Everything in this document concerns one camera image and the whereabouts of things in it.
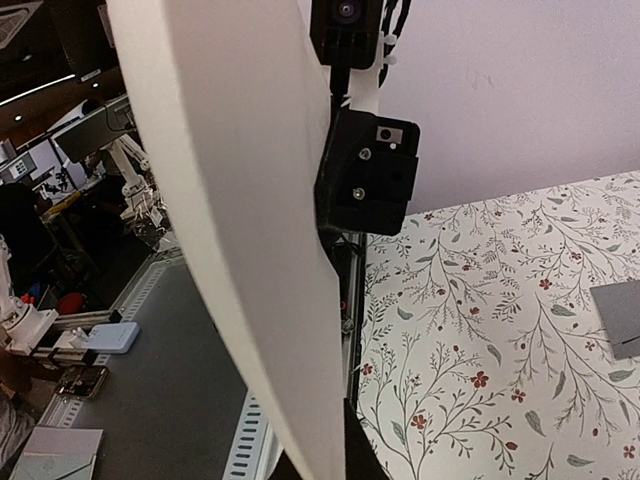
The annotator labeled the grey-blue envelope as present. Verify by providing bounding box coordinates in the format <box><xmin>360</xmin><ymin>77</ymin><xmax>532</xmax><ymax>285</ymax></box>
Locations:
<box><xmin>590</xmin><ymin>280</ymin><xmax>640</xmax><ymax>360</ymax></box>

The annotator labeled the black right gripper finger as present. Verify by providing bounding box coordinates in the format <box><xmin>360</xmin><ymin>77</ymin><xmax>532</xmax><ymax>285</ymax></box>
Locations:
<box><xmin>343</xmin><ymin>398</ymin><xmax>385</xmax><ymax>480</ymax></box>

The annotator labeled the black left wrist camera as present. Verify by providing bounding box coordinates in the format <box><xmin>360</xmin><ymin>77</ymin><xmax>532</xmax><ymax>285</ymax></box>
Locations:
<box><xmin>310</xmin><ymin>0</ymin><xmax>383</xmax><ymax>70</ymax></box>

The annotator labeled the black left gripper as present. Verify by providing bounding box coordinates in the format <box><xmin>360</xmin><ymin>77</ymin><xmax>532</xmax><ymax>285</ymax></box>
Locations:
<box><xmin>314</xmin><ymin>108</ymin><xmax>420</xmax><ymax>236</ymax></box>

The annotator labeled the beige lined letter paper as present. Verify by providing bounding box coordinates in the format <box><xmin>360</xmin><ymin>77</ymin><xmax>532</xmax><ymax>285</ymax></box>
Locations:
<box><xmin>108</xmin><ymin>1</ymin><xmax>345</xmax><ymax>479</ymax></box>

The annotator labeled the aluminium slotted front rail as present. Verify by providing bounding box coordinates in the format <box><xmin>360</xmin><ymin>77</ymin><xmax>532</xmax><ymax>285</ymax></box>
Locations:
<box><xmin>41</xmin><ymin>252</ymin><xmax>279</xmax><ymax>479</ymax></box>

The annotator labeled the floral patterned table mat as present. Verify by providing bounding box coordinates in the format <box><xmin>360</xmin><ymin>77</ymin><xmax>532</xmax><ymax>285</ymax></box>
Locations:
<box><xmin>357</xmin><ymin>172</ymin><xmax>639</xmax><ymax>479</ymax></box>

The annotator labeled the smartphone with dark case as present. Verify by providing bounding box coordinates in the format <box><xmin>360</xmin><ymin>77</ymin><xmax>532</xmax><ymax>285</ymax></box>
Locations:
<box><xmin>55</xmin><ymin>365</ymin><xmax>109</xmax><ymax>399</ymax></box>

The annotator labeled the light blue power bank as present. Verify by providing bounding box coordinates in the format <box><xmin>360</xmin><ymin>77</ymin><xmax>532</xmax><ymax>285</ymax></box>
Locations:
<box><xmin>85</xmin><ymin>322</ymin><xmax>140</xmax><ymax>354</ymax></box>

